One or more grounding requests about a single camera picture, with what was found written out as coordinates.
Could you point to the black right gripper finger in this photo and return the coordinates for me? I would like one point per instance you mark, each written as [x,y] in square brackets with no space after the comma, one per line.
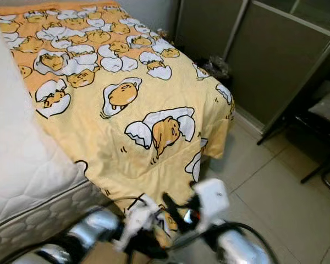
[175,208]
[193,192]

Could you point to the yellow cartoon egg blanket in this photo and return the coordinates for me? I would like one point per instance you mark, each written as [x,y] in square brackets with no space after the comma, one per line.
[110,126]

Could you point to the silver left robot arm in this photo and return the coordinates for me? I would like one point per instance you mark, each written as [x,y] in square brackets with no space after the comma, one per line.
[93,234]

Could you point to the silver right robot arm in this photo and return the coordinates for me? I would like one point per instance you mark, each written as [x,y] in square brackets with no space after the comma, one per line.
[239,247]

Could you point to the black plastic bag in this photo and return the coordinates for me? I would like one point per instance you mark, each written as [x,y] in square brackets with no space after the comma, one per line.
[215,66]

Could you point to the black metal chair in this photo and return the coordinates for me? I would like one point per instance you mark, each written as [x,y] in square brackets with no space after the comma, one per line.
[319,118]

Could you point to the dark sliding door wardrobe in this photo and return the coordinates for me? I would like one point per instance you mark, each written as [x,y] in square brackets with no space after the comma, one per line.
[275,55]

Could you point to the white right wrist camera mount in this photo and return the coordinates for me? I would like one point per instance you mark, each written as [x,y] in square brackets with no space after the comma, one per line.
[212,201]

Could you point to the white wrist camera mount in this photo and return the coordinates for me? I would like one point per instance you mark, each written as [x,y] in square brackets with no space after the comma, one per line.
[212,201]
[140,217]

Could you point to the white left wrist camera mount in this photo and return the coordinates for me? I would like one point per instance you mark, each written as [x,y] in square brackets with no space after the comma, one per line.
[140,217]

